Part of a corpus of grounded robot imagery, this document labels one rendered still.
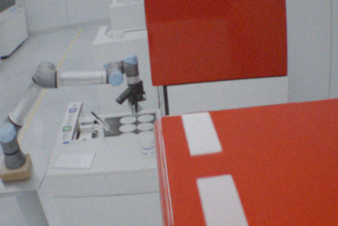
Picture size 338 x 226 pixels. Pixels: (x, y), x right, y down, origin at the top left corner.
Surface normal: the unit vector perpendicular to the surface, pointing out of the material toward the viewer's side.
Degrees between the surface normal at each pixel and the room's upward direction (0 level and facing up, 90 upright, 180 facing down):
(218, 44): 90
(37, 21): 90
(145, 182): 90
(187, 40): 90
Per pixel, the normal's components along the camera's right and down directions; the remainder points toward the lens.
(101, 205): 0.07, 0.42
